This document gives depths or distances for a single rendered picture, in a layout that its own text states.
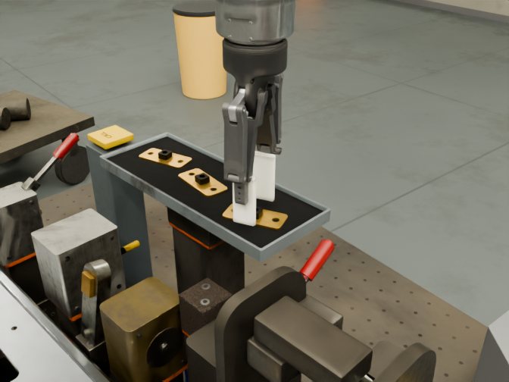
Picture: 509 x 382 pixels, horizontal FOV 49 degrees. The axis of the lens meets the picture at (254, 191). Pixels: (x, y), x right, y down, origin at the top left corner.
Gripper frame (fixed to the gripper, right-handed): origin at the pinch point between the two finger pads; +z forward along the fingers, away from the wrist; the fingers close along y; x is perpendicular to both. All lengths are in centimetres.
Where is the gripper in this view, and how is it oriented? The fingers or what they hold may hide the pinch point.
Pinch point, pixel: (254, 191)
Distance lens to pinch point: 74.1
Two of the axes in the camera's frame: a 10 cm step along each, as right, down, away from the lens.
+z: 0.0, 8.7, 5.0
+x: 9.2, 1.9, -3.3
